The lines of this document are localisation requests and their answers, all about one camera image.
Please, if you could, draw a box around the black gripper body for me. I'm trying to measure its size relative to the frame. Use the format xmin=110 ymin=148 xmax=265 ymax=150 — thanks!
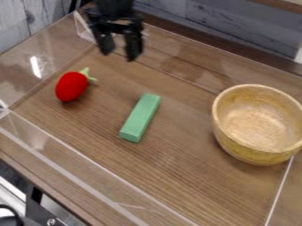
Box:
xmin=84 ymin=0 xmax=144 ymax=34

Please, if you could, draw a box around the red plush strawberry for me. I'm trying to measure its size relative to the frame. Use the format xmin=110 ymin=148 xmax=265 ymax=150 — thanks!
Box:
xmin=54 ymin=67 xmax=96 ymax=102

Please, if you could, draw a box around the black cable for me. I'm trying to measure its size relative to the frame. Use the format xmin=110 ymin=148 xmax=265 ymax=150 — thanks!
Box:
xmin=0 ymin=204 xmax=25 ymax=226

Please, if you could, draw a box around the black table leg bracket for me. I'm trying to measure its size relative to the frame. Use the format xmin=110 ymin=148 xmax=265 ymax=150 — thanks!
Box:
xmin=25 ymin=186 xmax=66 ymax=226

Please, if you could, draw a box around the green rectangular block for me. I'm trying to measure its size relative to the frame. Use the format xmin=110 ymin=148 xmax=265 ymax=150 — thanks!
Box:
xmin=118 ymin=94 xmax=161 ymax=143

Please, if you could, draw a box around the clear acrylic tray wall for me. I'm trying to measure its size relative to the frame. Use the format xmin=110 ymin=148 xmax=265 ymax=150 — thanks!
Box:
xmin=0 ymin=17 xmax=302 ymax=226

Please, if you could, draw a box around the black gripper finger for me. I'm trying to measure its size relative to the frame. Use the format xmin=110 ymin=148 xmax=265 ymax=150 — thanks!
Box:
xmin=124 ymin=30 xmax=144 ymax=62
xmin=90 ymin=26 xmax=116 ymax=56

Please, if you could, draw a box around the wooden bowl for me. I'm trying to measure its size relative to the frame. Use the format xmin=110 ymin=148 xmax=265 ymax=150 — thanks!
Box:
xmin=211 ymin=84 xmax=302 ymax=166

